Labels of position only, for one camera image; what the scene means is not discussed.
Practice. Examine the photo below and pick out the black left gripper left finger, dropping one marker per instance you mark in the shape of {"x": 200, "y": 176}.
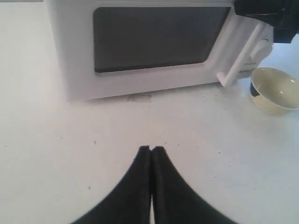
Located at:
{"x": 129, "y": 202}

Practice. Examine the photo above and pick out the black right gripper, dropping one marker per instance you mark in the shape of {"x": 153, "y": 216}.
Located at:
{"x": 282, "y": 15}

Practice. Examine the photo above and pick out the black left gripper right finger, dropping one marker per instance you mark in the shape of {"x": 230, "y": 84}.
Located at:
{"x": 174, "y": 201}

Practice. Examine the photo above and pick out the cream ceramic bowl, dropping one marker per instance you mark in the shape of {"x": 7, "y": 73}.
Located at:
{"x": 274, "y": 91}

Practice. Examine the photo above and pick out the white microwave door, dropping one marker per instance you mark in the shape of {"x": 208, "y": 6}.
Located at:
{"x": 110, "y": 48}

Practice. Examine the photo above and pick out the white microwave oven body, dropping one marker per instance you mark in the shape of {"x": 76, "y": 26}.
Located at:
{"x": 239, "y": 48}

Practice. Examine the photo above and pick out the lower white control knob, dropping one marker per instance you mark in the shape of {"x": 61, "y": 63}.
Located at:
{"x": 261, "y": 50}

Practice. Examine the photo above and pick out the clear tape patch on table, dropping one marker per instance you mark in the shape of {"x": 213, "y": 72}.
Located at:
{"x": 140, "y": 98}

